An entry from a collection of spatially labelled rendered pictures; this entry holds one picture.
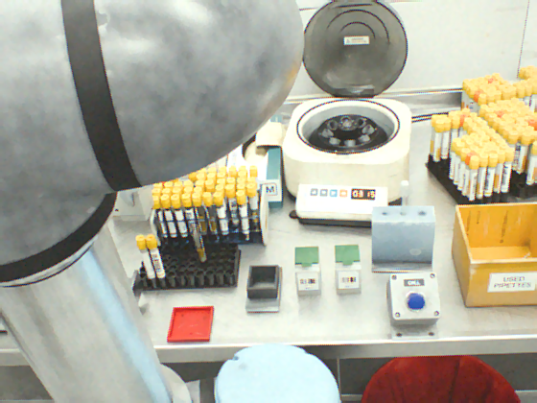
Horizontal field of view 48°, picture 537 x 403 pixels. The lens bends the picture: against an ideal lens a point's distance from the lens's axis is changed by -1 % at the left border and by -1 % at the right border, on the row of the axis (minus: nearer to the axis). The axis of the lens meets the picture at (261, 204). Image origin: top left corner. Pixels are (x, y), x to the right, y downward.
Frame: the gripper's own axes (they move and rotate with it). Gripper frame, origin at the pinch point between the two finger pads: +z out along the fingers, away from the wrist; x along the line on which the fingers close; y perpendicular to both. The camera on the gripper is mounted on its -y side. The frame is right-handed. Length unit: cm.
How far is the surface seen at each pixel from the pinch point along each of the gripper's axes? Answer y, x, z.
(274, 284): 20.4, -1.9, 18.4
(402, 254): 41.0, 6.1, 19.1
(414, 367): 46, 20, 69
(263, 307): 18.6, -4.7, 20.9
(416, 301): 42.2, -8.0, 15.2
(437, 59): 51, 59, 10
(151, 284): -1.4, -0.1, 20.9
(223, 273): 11.2, 1.4, 19.5
